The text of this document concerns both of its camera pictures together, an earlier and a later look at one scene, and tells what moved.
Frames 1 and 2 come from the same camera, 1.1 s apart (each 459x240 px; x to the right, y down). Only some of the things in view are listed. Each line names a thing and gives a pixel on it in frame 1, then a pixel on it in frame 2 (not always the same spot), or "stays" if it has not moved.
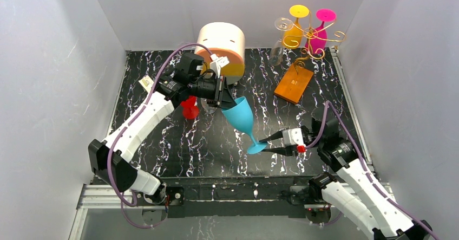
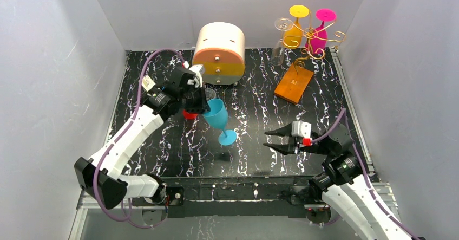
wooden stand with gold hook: [294, 83] stays
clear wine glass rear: [276, 53] stays
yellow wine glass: [292, 38] stays
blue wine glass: [241, 116] -> [217, 117]
